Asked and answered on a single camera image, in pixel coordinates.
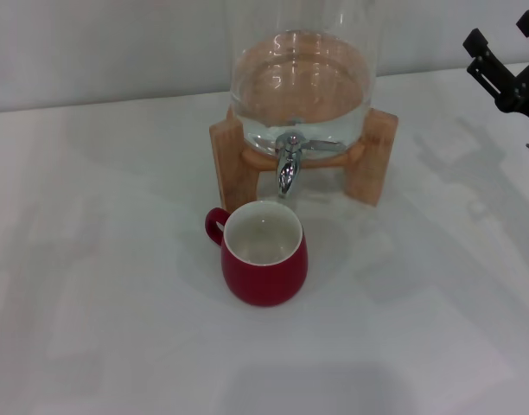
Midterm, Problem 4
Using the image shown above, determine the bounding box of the chrome faucet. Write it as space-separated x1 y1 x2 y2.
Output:
274 132 309 199

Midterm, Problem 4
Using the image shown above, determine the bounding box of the red ceramic cup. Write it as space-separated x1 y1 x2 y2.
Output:
204 199 310 307

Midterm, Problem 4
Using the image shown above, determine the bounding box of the wooden dispenser stand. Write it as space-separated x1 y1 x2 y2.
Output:
208 106 398 208

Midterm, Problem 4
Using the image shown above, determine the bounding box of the glass water dispenser jar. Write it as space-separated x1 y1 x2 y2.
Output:
228 0 383 157

